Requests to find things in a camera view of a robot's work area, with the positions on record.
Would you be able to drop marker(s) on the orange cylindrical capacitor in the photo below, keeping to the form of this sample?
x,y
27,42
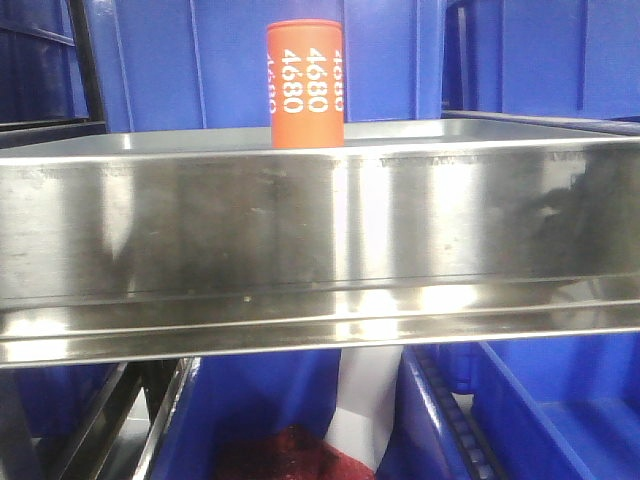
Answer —
x,y
306,83

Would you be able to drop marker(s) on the stainless steel shelf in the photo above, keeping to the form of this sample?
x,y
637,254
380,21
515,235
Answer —
x,y
141,246

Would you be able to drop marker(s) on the blue bin lower centre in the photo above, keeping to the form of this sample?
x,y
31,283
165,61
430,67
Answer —
x,y
336,396

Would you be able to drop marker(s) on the blue bin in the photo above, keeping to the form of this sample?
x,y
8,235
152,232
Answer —
x,y
336,396
560,408

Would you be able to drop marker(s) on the dark red foam pad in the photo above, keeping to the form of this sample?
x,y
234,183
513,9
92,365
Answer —
x,y
293,453

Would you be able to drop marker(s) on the blue crate upper centre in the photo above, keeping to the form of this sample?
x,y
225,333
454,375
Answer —
x,y
166,65

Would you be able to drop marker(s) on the blue crate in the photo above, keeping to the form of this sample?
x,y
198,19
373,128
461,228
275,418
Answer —
x,y
575,59
166,65
40,72

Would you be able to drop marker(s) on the blue bin lower right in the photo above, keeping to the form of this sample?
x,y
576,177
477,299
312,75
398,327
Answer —
x,y
560,408

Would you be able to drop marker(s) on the blue crate upper right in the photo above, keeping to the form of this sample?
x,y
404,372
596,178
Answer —
x,y
575,59

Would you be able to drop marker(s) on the blue crate upper left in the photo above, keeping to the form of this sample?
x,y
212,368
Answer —
x,y
40,72

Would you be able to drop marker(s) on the black shelf upright post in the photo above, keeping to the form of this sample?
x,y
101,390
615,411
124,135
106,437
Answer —
x,y
87,64

